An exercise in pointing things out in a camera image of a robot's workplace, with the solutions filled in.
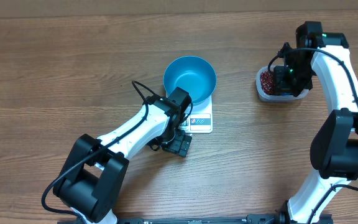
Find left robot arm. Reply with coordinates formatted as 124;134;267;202
52;90;192;223

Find red adzuki beans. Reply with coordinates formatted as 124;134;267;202
260;71;275;95

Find blue plastic measuring scoop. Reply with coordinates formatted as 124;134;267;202
279;92;293;96

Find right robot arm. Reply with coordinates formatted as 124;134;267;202
268;21;358;223

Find clear plastic container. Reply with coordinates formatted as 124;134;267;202
255;66;309;103

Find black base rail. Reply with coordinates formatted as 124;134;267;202
57;213;334;224

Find white digital kitchen scale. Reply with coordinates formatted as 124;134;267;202
179;96;213;134

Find blue metal bowl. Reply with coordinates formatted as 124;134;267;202
163;55;217;105

